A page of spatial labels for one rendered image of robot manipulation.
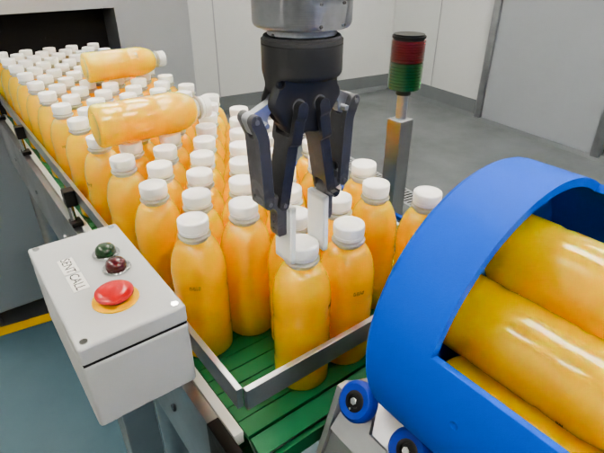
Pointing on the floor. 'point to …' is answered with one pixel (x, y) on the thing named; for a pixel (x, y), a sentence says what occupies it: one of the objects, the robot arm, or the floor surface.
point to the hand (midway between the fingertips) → (302, 226)
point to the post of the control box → (142, 430)
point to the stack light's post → (397, 159)
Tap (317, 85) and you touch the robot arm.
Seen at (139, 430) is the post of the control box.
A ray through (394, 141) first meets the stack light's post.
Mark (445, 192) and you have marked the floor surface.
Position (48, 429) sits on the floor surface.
